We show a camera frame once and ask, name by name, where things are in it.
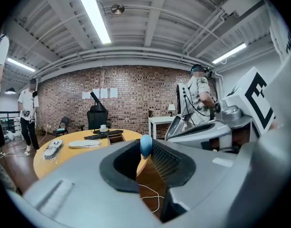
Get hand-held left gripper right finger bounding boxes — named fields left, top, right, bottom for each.
left=149, top=138, right=258, bottom=228

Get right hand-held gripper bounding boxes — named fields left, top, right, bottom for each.
left=168, top=66, right=277, bottom=153

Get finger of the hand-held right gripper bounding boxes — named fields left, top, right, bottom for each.
left=165, top=114, right=185, bottom=142

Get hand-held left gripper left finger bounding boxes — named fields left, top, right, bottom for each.
left=23, top=138, right=161, bottom=228

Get white side table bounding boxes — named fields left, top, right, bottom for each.
left=148, top=115, right=177, bottom=140

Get round wooden table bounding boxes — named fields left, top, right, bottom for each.
left=33, top=129, right=149, bottom=181

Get brown open box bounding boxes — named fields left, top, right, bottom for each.
left=107, top=133, right=126, bottom=145

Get black keyboard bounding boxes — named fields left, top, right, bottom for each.
left=84, top=129, right=124, bottom=141

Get black folding chair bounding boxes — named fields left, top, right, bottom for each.
left=52, top=117, right=69, bottom=138

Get black office chair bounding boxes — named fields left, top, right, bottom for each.
left=77, top=109, right=109, bottom=132

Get black desk lamp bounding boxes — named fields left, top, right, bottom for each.
left=89, top=91, right=110, bottom=134

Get long ceiling light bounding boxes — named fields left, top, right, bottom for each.
left=212, top=42, right=247, bottom=65
left=7, top=57, right=36, bottom=72
left=76, top=0, right=112, bottom=45

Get black metal railing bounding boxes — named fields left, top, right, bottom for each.
left=0, top=111, right=20, bottom=141

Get round metal ceiling fixture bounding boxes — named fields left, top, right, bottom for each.
left=110, top=3, right=126, bottom=15

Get white air conditioner unit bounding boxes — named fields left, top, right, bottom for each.
left=216, top=0, right=265, bottom=17

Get white floor cable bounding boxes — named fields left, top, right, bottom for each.
left=138, top=183, right=165, bottom=214

